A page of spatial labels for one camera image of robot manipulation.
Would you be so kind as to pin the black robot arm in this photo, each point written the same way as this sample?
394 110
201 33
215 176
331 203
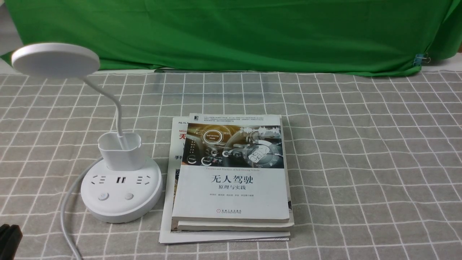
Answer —
10 238

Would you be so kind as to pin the white desk lamp with base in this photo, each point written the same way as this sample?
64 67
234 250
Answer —
125 184

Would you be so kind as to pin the self-driving vehicle book top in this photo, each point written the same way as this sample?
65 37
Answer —
231 187

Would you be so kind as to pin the middle book under top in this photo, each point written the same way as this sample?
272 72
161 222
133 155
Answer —
234 226

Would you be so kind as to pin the bottom white magazine book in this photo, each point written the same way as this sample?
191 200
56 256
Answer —
169 234

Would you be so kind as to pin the grey checked tablecloth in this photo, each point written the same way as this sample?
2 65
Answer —
374 164

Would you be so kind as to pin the green backdrop cloth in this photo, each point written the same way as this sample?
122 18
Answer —
358 37

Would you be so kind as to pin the blue binder clip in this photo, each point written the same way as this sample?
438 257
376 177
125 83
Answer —
421 59

